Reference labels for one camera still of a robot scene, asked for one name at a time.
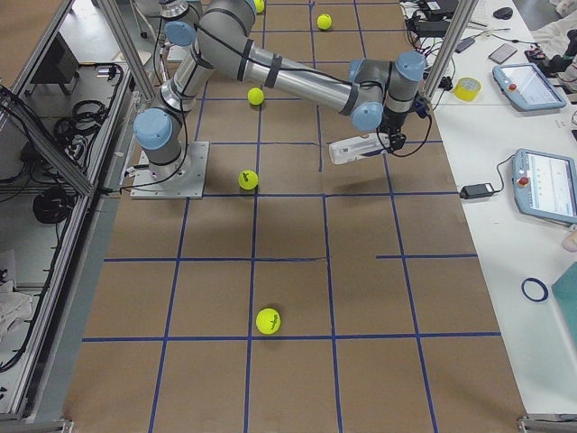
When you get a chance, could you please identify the white tennis ball can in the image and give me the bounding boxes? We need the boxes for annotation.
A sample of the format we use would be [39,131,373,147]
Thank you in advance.
[328,133,389,165]

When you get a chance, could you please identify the tennis ball near finger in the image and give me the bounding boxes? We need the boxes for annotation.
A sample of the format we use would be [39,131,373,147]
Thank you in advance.
[316,14,333,31]

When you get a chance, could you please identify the tennis ball table middle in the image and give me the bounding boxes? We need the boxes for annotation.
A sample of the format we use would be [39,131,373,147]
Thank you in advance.
[247,87,265,106]

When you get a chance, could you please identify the tennis ball near base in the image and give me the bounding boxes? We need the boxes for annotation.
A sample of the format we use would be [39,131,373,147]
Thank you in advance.
[238,170,259,190]

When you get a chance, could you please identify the Wilson tennis ball far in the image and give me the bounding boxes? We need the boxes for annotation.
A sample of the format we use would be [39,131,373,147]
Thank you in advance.
[254,0,265,14]

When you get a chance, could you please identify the tennis ball front corner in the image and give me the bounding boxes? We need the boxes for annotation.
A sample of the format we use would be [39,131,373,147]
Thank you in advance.
[255,308,281,336]

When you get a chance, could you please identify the yellow tape roll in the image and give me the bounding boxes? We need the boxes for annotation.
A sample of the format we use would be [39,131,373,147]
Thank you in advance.
[453,77,481,102]

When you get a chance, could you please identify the black power adapter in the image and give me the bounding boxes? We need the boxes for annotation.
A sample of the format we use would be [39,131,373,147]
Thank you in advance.
[459,183,495,199]

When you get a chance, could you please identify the black smartphone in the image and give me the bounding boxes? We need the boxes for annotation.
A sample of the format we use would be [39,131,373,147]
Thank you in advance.
[488,43,517,64]

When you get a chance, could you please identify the teach pendant upper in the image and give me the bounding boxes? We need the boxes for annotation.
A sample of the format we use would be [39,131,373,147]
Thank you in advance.
[491,63,566,112]

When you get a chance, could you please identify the teach pendant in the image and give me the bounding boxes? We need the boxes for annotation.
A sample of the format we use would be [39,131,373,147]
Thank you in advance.
[512,149,576,226]
[491,63,566,112]

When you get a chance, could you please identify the teach pendant lower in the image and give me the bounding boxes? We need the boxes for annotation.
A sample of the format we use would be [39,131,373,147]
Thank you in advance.
[512,149,576,226]

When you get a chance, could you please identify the teal box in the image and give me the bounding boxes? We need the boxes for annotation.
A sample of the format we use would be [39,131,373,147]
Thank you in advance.
[553,263,577,341]

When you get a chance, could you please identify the aluminium frame post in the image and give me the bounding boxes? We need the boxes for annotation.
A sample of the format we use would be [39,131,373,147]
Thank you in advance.
[422,0,478,102]

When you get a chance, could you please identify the blue tape ring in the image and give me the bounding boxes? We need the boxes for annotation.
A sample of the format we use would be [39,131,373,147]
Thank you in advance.
[520,277,550,304]

